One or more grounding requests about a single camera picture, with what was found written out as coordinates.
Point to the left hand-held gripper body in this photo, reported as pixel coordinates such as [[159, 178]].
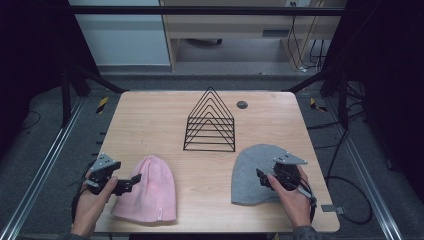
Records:
[[101, 173]]

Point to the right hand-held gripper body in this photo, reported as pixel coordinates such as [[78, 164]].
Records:
[[287, 173]]

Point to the grey knit beanie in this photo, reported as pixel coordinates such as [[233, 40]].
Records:
[[248, 173]]

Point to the pink knit beanie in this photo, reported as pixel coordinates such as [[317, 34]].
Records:
[[150, 190]]

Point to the person's right hand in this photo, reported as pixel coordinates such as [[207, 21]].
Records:
[[293, 203]]

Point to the person's left hand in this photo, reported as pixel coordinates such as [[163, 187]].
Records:
[[90, 206]]

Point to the yellow black striped tape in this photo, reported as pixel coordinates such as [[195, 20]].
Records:
[[102, 105]]

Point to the dark round table grommet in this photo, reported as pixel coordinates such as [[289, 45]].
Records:
[[242, 104]]

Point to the black metal stand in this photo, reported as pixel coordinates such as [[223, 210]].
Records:
[[342, 100], [66, 100]]

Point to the white cabinet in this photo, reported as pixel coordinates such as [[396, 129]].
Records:
[[123, 36]]

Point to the grey metal bracket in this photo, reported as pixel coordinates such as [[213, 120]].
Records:
[[331, 208]]

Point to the aluminium floor rail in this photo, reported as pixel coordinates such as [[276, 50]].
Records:
[[363, 166], [43, 160]]

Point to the black horizontal frame bar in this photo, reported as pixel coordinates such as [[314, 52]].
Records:
[[200, 10]]

